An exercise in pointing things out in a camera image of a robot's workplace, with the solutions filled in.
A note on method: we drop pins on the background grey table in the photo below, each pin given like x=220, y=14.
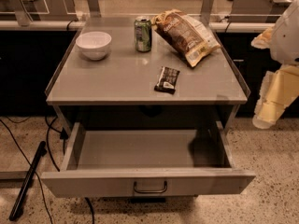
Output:
x=257, y=11

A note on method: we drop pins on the brown chip bag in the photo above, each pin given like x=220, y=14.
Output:
x=188, y=36

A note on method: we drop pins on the black drawer handle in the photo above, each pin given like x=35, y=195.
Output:
x=149, y=188

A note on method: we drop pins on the white horizontal rail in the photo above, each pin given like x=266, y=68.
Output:
x=221, y=27

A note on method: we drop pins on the green soda can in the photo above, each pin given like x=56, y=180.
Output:
x=143, y=35

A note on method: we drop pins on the grey post middle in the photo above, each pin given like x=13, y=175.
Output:
x=94, y=8

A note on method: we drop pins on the dark rxbar chocolate wrapper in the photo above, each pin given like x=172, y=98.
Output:
x=167, y=80

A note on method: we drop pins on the grey cabinet table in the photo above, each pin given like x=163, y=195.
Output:
x=128, y=77

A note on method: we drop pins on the white ceramic bowl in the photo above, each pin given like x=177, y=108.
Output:
x=94, y=45

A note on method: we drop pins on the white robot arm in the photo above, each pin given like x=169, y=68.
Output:
x=284, y=47

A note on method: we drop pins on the grey post left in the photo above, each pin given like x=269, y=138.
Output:
x=22, y=16

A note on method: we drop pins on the black bar on floor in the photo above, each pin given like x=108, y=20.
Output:
x=17, y=207

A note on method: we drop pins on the grey post right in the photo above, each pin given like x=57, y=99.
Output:
x=206, y=9

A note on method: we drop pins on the open grey top drawer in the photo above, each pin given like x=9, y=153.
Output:
x=107, y=163

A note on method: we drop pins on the grey post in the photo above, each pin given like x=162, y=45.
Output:
x=206, y=9
x=94, y=8
x=22, y=16

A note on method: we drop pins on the yellow taped gripper finger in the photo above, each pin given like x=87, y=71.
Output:
x=263, y=40
x=279, y=89

